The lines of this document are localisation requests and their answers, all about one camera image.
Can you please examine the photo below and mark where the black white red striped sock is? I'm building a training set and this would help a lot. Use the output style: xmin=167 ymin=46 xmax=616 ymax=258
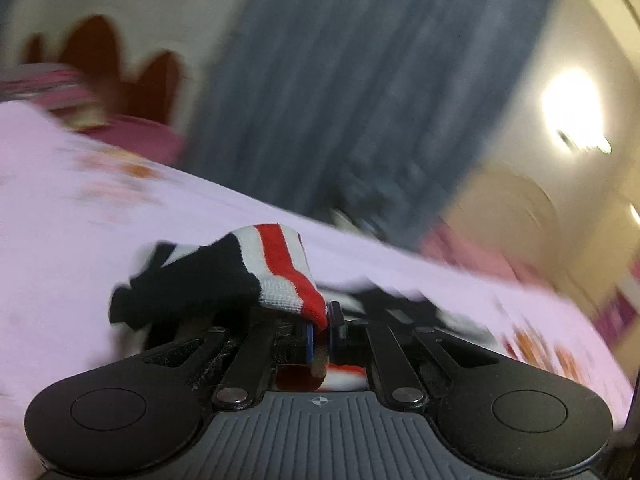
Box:
xmin=110 ymin=223 xmax=371 ymax=393

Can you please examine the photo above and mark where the white and red headboard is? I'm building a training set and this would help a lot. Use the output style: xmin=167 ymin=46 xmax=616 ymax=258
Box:
xmin=0 ymin=0 xmax=263 ymax=133

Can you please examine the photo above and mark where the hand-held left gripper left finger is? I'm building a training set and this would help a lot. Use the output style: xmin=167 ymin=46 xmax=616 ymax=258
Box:
xmin=142 ymin=316 xmax=331 ymax=409

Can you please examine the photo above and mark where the floral lilac bed sheet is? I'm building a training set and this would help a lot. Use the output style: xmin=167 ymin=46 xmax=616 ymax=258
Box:
xmin=0 ymin=102 xmax=637 ymax=480

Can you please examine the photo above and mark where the glowing wall lamp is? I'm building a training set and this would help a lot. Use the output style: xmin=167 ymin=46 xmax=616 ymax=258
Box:
xmin=541 ymin=66 xmax=615 ymax=155

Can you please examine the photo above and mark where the patterned pink pillow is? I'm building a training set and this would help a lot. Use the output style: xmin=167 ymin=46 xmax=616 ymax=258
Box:
xmin=0 ymin=64 xmax=108 ymax=128

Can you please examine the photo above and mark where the grey curtain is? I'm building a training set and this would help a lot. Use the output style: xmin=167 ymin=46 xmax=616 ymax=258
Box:
xmin=184 ymin=0 xmax=568 ymax=257

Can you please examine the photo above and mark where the pink cloth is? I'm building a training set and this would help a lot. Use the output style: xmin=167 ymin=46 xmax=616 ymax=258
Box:
xmin=419 ymin=224 xmax=563 ymax=288

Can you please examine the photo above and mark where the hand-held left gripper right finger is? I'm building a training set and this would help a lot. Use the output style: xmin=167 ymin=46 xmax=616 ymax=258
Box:
xmin=327 ymin=302 xmax=501 ymax=407

